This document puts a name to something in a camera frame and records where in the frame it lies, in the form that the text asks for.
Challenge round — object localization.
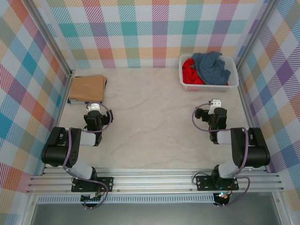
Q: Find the blue t-shirt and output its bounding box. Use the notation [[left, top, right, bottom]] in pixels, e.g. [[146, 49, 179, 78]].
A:
[[192, 51, 232, 85]]

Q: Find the white plastic basket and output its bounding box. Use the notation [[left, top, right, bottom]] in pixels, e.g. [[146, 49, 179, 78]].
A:
[[178, 53, 240, 92]]

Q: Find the tan folded t-shirt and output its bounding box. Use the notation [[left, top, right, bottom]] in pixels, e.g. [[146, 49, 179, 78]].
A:
[[68, 75, 108, 103]]

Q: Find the red t-shirt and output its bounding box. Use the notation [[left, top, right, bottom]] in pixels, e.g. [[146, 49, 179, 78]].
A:
[[182, 58, 229, 86]]

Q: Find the black controller board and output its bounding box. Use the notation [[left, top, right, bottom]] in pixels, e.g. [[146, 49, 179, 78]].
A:
[[214, 191, 232, 206], [81, 193, 104, 204]]

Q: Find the grey metal sheet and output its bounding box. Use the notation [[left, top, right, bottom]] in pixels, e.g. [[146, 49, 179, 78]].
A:
[[30, 202, 282, 225]]

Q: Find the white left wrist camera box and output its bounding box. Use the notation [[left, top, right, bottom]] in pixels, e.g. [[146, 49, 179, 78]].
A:
[[87, 102, 102, 112]]

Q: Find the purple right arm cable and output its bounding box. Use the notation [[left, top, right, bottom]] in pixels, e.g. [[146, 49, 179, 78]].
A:
[[192, 100, 251, 208]]

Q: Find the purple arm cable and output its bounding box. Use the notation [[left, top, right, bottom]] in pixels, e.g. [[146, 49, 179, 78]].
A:
[[62, 102, 113, 210], [192, 100, 251, 208]]

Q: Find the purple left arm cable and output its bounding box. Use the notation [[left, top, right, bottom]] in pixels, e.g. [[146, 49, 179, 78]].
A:
[[62, 102, 113, 210]]

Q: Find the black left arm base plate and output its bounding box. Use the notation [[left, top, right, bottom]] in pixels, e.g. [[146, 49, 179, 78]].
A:
[[71, 176, 115, 193]]

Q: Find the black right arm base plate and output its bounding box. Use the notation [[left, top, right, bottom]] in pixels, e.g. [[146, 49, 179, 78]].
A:
[[195, 174, 240, 192]]

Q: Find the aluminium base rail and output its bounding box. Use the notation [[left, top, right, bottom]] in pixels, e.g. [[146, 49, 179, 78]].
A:
[[25, 167, 285, 194]]

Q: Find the white slotted cable duct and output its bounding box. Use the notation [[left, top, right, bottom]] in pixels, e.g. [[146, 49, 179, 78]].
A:
[[37, 193, 215, 204]]

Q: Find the aluminium frame post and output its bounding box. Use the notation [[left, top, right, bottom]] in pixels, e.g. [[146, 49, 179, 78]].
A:
[[235, 0, 277, 71], [25, 0, 75, 78]]

